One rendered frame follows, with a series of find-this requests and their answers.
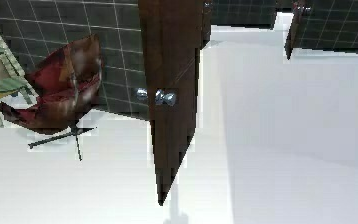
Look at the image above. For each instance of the dark brown room door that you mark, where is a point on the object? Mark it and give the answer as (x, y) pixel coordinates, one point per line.
(172, 66)

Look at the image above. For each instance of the red brown swivel chair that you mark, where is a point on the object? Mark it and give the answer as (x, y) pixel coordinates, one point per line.
(62, 86)

